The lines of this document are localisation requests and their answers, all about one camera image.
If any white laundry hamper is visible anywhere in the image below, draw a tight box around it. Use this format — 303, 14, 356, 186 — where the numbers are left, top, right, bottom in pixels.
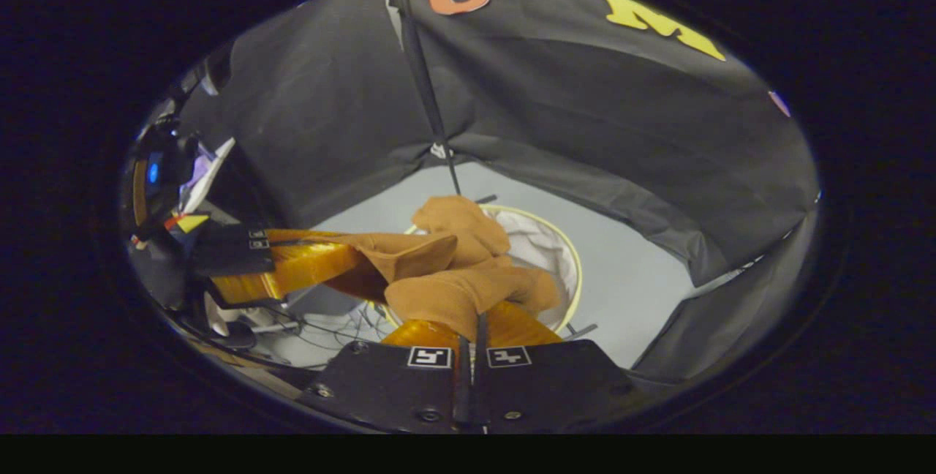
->
366, 203, 584, 336

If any black cable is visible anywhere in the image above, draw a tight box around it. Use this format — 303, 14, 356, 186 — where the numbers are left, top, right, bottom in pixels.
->
282, 301, 388, 366

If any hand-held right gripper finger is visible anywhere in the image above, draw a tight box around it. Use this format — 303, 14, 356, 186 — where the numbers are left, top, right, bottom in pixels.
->
296, 318, 471, 432
470, 301, 638, 434

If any black backdrop cloth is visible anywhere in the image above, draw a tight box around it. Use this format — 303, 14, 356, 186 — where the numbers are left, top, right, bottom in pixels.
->
175, 0, 820, 387

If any white printed paper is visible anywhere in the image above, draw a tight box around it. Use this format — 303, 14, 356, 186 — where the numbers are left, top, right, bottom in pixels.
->
179, 138, 236, 213

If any brown shirt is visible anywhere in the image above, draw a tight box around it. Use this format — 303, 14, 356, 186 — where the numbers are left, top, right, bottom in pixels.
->
267, 195, 562, 343

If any black clothes rack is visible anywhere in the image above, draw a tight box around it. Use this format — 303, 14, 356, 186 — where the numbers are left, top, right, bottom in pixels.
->
395, 0, 599, 339

